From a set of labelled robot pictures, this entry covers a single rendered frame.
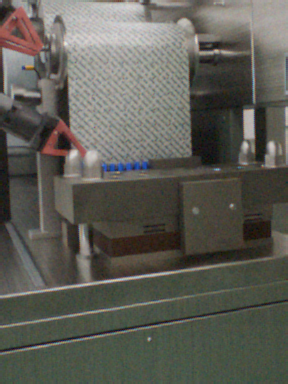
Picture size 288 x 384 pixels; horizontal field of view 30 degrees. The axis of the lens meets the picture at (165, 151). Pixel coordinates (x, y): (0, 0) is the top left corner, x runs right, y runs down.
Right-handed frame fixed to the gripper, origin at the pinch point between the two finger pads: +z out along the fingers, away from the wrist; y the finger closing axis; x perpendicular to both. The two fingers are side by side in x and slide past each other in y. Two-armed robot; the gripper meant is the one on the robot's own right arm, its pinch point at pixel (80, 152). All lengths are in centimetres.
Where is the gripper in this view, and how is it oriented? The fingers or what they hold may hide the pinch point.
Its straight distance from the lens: 99.8
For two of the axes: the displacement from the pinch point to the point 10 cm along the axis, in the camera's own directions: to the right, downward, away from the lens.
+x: 4.4, -8.9, 1.4
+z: 8.3, 4.6, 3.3
